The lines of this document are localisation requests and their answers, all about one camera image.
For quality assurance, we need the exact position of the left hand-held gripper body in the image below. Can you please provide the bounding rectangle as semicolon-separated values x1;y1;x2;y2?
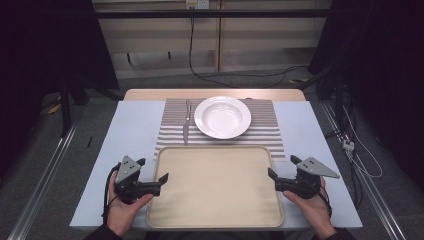
113;155;154;205

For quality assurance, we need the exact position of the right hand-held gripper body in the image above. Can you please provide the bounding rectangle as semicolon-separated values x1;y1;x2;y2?
292;156;341;200

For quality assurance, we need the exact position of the person's right hand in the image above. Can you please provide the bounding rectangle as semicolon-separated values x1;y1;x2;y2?
282;176;338;240

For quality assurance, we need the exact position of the person's left hand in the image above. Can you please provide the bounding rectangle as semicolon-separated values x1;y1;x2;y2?
106;171;155;238

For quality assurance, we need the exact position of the striped placemat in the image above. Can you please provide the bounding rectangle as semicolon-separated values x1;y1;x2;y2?
153;97;287;162

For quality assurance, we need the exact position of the silver table knife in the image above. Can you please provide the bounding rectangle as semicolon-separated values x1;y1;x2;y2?
181;98;192;147

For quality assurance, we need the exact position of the beige plastic tray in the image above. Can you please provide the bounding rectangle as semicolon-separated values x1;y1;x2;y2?
146;145;286;230

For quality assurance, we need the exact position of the white deep plate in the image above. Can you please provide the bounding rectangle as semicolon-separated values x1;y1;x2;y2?
193;95;253;141

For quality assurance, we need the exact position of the black metal stand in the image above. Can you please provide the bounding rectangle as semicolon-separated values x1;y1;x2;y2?
59;75;125;138

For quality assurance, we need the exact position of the black curtain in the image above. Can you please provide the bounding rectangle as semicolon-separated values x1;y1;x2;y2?
0;0;120;181
307;0;424;183

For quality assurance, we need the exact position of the black horizontal bar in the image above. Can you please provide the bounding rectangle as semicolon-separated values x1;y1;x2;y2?
92;8;335;20

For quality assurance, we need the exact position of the right hand-held gripper black cable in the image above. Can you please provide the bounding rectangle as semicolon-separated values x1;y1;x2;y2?
317;185;334;218

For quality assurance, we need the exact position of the hand-held gripper black cable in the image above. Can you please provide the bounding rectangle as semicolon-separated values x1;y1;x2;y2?
101;162;122;225
317;185;334;218

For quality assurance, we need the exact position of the left hand-held gripper black cable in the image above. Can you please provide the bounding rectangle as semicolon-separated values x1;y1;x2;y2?
101;162;122;225

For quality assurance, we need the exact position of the metal floor rail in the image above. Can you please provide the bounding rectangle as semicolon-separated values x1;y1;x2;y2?
6;118;83;240
319;99;408;240

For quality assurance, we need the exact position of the thin white cable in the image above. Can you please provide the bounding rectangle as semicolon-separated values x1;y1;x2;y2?
342;105;384;179

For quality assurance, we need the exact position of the long black floor cable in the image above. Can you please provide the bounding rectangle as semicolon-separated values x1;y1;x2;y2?
188;16;310;90

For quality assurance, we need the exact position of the white wall socket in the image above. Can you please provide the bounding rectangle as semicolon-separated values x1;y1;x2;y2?
185;0;211;10

